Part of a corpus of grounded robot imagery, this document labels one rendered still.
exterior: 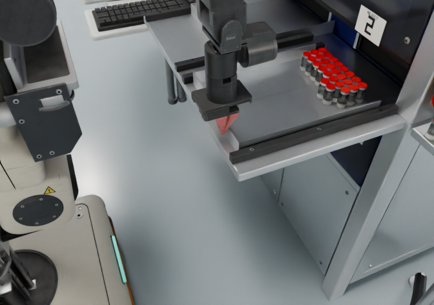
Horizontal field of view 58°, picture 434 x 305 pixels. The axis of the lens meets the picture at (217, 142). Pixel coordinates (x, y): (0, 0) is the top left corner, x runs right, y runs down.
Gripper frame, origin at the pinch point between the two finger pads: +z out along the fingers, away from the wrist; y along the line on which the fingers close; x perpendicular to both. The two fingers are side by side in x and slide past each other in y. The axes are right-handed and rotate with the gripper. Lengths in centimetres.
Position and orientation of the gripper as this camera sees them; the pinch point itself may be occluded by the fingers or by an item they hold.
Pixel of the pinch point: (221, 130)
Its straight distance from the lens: 80.8
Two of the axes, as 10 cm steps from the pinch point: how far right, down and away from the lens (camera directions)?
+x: -3.8, -6.4, 6.6
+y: 9.2, -2.8, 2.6
